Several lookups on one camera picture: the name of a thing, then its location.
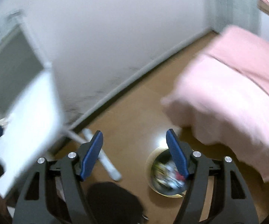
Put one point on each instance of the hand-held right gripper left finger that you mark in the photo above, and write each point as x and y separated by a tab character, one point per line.
92	154

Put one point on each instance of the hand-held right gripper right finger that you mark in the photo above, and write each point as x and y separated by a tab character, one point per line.
177	154

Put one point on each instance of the black bin with gold rim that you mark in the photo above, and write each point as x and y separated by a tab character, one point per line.
152	158

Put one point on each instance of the white table with tube legs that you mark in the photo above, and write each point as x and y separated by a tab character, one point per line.
31	126

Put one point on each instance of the person's foot in black sock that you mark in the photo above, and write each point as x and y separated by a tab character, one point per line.
113	203

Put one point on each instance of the pink fleece blanket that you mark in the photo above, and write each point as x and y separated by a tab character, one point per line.
218	102

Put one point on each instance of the pink bed sheet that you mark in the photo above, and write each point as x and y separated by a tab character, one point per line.
253	58

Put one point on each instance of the window with white frame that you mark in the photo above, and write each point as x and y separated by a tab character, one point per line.
8	70

